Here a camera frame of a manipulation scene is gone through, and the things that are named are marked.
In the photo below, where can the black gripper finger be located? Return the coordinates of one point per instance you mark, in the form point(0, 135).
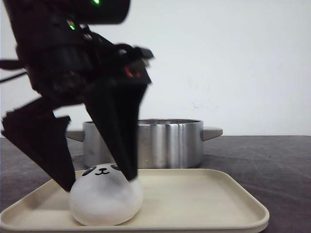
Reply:
point(34, 129)

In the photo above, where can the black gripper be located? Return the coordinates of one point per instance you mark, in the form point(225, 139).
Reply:
point(68, 64)

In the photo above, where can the panda bun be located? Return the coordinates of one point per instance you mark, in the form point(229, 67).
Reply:
point(103, 196)

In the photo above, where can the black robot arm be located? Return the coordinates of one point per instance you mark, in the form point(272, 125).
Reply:
point(81, 12)

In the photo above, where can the stainless steel steamer pot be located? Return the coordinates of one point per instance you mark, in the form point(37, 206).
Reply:
point(162, 143)

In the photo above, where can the beige rectangular plastic tray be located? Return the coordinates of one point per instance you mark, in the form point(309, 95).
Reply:
point(175, 201)

